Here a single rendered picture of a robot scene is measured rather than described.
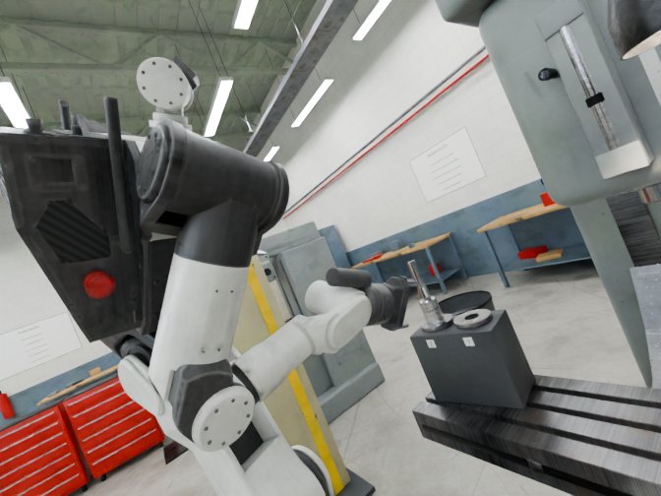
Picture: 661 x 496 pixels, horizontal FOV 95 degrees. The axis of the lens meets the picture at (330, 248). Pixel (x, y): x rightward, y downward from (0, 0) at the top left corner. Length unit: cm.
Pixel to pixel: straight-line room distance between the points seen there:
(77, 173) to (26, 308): 893
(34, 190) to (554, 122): 64
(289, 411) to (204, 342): 167
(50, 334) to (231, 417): 888
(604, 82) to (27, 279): 946
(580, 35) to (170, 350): 58
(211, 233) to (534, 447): 68
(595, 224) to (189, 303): 95
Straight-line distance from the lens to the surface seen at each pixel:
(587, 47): 49
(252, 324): 189
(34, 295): 938
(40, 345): 929
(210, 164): 35
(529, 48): 55
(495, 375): 83
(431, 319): 87
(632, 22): 35
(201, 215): 36
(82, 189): 48
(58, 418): 481
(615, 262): 106
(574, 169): 54
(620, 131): 49
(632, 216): 101
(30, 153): 47
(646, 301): 104
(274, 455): 66
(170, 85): 55
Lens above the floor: 139
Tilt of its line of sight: 1 degrees up
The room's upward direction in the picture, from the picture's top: 23 degrees counter-clockwise
